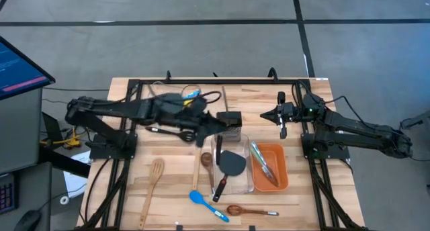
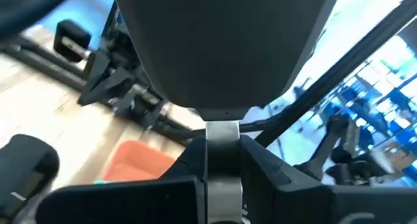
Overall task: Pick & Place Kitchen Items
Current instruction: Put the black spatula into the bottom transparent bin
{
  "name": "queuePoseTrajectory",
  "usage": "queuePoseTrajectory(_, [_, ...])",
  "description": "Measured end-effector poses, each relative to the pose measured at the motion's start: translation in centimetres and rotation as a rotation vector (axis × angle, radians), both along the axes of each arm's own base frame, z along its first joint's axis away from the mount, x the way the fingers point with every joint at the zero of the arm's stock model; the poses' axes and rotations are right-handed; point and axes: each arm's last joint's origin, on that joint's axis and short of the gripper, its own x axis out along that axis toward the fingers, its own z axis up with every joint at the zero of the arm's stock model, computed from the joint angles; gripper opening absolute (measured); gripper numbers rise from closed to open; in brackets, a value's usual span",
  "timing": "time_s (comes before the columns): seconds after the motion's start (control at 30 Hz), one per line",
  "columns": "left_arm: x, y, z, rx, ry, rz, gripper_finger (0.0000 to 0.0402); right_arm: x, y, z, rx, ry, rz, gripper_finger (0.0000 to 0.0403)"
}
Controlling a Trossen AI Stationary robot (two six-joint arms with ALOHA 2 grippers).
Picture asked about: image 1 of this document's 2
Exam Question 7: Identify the metal tongs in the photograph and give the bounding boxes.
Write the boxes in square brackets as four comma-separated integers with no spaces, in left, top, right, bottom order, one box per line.
[250,142,273,178]

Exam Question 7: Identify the grey metal stand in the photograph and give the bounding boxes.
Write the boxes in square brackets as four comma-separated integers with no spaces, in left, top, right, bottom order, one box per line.
[400,109,430,130]

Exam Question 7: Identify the white paper sheet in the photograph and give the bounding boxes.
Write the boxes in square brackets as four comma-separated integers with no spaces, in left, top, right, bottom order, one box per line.
[62,149,91,199]

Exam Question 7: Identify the orange plastic bin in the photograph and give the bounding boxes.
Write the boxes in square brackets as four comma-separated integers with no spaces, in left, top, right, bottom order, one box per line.
[250,142,290,193]

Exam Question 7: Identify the round black turner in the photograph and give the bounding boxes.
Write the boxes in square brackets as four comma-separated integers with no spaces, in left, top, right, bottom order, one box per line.
[212,149,247,203]

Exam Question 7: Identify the yellow cable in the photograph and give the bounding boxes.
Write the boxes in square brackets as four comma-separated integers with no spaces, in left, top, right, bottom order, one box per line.
[39,126,83,148]

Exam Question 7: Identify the clear plastic bin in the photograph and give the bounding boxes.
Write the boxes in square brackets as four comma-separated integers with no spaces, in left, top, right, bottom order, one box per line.
[147,79,206,101]
[210,133,255,195]

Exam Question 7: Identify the small blue silicone spoon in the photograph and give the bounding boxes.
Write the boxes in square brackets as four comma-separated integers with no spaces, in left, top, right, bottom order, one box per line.
[189,189,230,224]

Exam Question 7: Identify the computer monitor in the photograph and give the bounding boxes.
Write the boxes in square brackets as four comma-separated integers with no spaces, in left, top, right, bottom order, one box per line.
[0,35,56,101]

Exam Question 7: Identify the large blue silicone spoon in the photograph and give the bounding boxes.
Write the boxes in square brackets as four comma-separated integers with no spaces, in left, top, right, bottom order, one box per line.
[183,89,202,100]

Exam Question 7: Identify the knife with teal handle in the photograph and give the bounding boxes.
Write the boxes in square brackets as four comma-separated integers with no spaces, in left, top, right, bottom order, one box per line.
[255,146,280,188]

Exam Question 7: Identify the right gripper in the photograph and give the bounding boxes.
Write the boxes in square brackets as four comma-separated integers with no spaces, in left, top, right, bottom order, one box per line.
[260,91,305,140]

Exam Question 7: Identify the grey desk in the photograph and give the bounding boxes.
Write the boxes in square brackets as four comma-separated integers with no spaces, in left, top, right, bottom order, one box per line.
[0,88,53,231]

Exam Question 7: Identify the black slotted spoon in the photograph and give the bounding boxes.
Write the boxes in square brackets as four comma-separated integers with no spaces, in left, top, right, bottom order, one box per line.
[144,126,198,144]

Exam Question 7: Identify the black keyboard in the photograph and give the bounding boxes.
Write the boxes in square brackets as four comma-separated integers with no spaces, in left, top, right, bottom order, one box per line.
[0,172,20,216]

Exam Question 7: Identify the black floor beam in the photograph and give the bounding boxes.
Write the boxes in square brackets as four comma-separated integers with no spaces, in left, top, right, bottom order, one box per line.
[39,146,92,179]

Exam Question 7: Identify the black computer mouse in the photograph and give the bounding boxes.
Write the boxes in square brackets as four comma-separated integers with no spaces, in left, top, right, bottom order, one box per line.
[13,210,42,231]

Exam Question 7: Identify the metal box grater black handle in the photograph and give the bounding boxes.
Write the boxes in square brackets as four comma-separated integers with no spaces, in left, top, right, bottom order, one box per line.
[216,110,243,142]

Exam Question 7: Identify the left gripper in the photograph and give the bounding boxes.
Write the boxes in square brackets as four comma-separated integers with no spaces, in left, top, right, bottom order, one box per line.
[157,93,230,148]

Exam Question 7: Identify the black aluminium table frame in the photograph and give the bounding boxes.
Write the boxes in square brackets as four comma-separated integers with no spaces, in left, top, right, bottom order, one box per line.
[77,69,369,231]

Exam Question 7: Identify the dark wooden spoon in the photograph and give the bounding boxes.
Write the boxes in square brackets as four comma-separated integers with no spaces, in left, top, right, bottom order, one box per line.
[200,152,216,194]
[226,204,280,217]

